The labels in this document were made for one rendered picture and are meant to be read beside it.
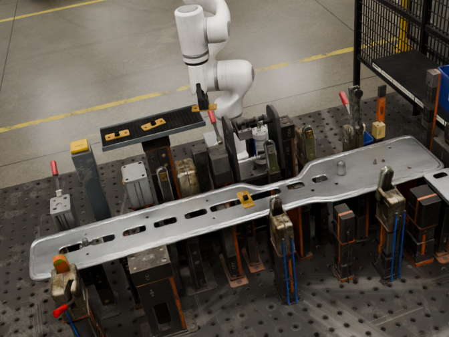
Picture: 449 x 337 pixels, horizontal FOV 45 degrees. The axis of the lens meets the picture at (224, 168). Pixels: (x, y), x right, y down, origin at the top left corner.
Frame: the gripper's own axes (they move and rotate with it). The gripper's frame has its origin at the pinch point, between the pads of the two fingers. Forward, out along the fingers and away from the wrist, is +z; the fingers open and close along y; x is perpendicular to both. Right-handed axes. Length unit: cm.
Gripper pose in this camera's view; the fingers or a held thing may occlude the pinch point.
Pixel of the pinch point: (203, 101)
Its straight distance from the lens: 177.8
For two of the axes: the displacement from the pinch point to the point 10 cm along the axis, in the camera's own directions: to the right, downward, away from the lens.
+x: 9.9, -0.8, -0.9
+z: 1.2, 7.9, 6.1
